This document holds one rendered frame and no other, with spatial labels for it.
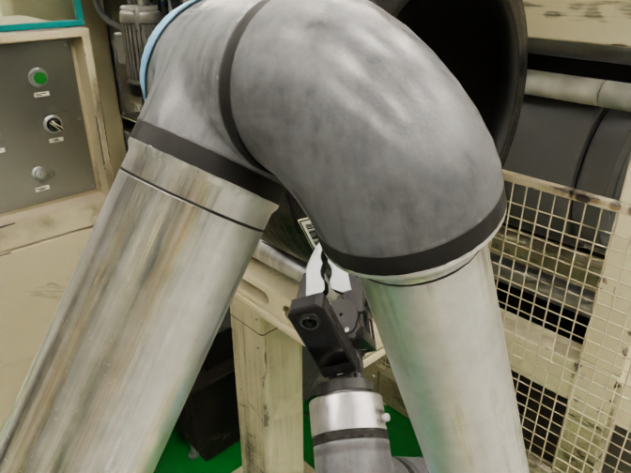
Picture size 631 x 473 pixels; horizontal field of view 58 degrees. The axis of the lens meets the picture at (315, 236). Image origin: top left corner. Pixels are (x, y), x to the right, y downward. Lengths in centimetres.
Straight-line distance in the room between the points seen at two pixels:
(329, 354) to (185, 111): 40
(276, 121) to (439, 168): 9
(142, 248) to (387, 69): 19
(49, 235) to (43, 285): 12
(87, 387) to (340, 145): 22
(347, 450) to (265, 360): 72
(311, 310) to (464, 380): 28
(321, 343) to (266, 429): 85
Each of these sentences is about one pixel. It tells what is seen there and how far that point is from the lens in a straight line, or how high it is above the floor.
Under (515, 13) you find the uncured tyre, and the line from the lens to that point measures 102.
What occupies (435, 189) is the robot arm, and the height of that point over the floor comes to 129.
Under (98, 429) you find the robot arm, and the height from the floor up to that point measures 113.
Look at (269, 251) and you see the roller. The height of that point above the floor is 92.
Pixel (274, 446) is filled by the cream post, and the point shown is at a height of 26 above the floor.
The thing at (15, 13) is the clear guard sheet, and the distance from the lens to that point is 130.
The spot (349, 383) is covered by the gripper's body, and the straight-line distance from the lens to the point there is 69.
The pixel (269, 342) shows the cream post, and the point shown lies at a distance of 135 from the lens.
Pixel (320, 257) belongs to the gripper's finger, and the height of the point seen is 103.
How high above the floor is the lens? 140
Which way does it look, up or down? 26 degrees down
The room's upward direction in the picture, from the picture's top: straight up
